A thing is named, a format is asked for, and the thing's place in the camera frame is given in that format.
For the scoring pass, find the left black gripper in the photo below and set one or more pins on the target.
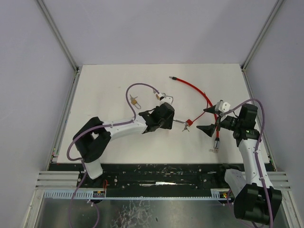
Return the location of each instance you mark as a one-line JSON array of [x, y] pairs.
[[170, 116]]

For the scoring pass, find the aluminium frame post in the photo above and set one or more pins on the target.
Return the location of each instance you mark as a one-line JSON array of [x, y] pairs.
[[266, 26], [56, 33]]

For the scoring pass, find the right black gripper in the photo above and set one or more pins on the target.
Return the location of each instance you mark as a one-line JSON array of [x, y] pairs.
[[217, 120]]

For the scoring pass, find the right aluminium frame post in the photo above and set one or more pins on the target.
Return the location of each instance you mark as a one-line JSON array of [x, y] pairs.
[[266, 26]]

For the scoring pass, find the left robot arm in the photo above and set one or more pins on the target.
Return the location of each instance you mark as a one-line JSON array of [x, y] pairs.
[[92, 139]]

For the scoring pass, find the left aluminium frame post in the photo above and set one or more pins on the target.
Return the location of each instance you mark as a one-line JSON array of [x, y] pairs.
[[56, 33]]

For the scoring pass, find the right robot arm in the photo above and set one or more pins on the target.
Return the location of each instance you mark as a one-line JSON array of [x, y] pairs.
[[255, 199]]

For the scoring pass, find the red cable lock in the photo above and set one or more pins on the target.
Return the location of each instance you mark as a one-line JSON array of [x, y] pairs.
[[209, 104]]

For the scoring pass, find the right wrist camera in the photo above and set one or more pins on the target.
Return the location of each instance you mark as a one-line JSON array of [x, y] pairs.
[[222, 107]]

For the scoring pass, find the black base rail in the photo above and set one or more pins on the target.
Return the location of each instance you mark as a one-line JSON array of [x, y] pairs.
[[159, 180]]

